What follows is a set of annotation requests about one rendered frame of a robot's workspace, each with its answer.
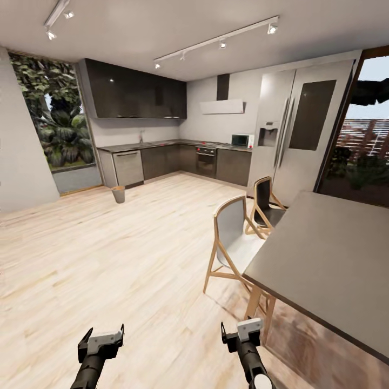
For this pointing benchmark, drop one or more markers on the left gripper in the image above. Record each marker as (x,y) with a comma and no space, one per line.
(96,361)

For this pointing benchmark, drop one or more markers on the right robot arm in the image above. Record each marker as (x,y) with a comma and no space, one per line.
(245,342)

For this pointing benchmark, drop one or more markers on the cabinet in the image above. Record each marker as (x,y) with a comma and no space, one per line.
(113,91)
(168,97)

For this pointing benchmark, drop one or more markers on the trash can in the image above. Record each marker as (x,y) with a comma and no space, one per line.
(119,194)

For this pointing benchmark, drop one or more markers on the dishwasher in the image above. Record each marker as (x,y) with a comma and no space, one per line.
(128,167)

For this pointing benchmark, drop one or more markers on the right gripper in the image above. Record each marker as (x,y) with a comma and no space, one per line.
(243,348)

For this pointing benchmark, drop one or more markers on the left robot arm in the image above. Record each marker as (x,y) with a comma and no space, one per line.
(93,351)

